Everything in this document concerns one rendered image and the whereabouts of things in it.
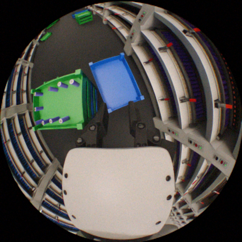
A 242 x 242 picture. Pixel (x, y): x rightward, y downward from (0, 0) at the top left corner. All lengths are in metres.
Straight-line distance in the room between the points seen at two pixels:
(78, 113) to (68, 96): 0.09
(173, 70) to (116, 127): 0.56
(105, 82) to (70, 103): 0.24
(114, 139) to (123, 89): 0.41
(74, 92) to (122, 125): 0.47
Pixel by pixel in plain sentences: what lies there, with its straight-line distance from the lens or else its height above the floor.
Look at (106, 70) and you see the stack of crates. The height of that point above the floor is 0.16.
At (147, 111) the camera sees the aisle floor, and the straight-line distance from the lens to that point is 0.73.
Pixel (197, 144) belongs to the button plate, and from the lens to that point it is 0.45.
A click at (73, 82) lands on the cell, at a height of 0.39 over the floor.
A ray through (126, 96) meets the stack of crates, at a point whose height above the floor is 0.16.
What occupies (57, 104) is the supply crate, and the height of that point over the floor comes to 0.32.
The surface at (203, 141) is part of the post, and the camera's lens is 0.42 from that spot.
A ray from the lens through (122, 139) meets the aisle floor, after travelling 0.72.
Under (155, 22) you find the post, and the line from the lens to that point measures 0.53.
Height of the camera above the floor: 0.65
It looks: 75 degrees down
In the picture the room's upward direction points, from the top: 147 degrees clockwise
